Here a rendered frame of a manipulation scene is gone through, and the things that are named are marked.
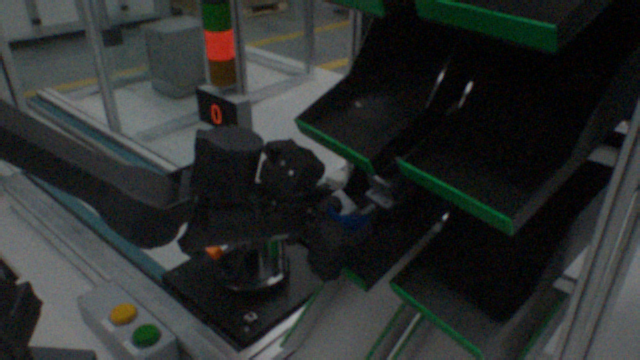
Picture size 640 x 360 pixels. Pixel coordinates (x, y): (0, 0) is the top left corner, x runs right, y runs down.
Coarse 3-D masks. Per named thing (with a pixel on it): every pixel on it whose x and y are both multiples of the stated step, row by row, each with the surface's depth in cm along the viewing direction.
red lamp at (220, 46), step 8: (208, 32) 96; (224, 32) 96; (232, 32) 97; (208, 40) 97; (216, 40) 96; (224, 40) 96; (232, 40) 98; (208, 48) 98; (216, 48) 97; (224, 48) 97; (232, 48) 98; (208, 56) 99; (216, 56) 97; (224, 56) 98; (232, 56) 99
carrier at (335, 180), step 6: (330, 174) 126; (336, 174) 126; (342, 174) 126; (330, 180) 125; (336, 180) 124; (342, 180) 124; (330, 186) 125; (336, 186) 125; (342, 186) 111; (300, 240) 109; (306, 246) 108
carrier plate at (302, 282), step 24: (192, 264) 101; (192, 288) 96; (216, 288) 96; (288, 288) 96; (312, 288) 96; (216, 312) 91; (240, 312) 91; (264, 312) 91; (288, 312) 91; (240, 336) 86
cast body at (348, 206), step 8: (336, 192) 67; (344, 192) 67; (328, 200) 65; (336, 200) 65; (344, 200) 65; (312, 208) 67; (320, 208) 65; (336, 208) 64; (344, 208) 65; (352, 208) 64; (368, 208) 69; (376, 208) 69; (368, 216) 69; (376, 216) 69; (368, 224) 67; (360, 232) 67; (368, 232) 68; (352, 240) 67; (360, 240) 68
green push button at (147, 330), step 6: (144, 324) 88; (150, 324) 88; (138, 330) 87; (144, 330) 87; (150, 330) 87; (156, 330) 87; (138, 336) 86; (144, 336) 86; (150, 336) 86; (156, 336) 86; (138, 342) 85; (144, 342) 85; (150, 342) 86
